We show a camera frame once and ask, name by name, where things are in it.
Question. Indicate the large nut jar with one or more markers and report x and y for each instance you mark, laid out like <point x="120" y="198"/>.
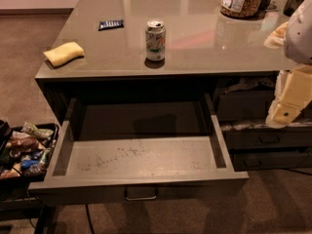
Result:
<point x="239" y="9"/>

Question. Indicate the grey drawer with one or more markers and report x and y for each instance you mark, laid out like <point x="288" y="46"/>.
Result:
<point x="255" y="135"/>
<point x="139" y="152"/>
<point x="243" y="98"/>
<point x="273" y="159"/>

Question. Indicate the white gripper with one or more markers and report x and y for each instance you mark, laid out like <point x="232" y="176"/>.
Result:
<point x="299" y="36"/>

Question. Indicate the silver green soda can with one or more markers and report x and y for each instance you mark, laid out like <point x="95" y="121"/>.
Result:
<point x="155" y="35"/>

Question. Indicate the yellow sponge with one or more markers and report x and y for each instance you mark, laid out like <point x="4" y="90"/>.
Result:
<point x="64" y="53"/>

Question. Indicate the green snack bag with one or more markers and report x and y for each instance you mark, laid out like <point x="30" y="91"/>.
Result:
<point x="32" y="130"/>

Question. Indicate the black snack tray cart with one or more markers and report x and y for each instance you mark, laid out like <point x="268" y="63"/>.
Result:
<point x="25" y="155"/>

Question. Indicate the blue candy bar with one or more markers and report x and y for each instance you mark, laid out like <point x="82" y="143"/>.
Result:
<point x="110" y="24"/>

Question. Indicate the blue snack packet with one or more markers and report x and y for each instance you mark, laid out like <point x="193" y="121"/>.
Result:
<point x="29" y="164"/>

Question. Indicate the grey drawer cabinet counter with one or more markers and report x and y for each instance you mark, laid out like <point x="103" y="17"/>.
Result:
<point x="202" y="46"/>

